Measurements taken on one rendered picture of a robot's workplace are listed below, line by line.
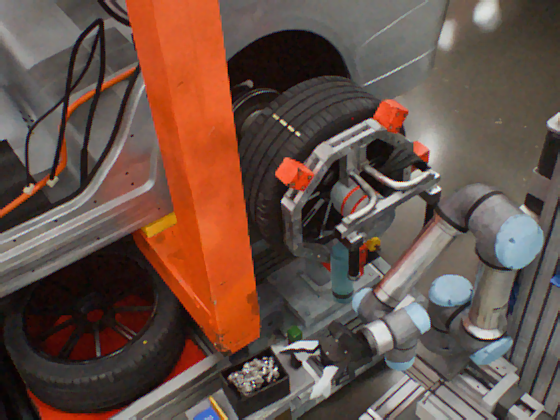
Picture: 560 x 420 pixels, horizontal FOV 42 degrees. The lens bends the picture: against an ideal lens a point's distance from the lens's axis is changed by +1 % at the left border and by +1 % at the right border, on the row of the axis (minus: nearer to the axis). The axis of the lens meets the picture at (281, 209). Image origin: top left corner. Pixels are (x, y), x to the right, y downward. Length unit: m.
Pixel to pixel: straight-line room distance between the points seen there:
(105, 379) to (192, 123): 1.15
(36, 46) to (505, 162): 2.42
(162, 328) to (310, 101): 0.98
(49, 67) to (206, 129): 1.39
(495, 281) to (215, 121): 0.79
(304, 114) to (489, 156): 1.85
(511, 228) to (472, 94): 2.86
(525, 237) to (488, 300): 0.25
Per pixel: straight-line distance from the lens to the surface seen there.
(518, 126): 4.31
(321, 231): 2.74
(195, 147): 1.86
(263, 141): 2.43
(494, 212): 1.71
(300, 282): 3.11
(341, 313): 3.11
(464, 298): 2.05
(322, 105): 2.43
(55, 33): 3.32
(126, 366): 2.64
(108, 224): 2.61
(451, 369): 2.19
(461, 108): 4.38
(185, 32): 1.68
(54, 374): 2.70
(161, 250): 2.70
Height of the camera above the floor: 2.66
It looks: 46 degrees down
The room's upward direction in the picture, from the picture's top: 5 degrees counter-clockwise
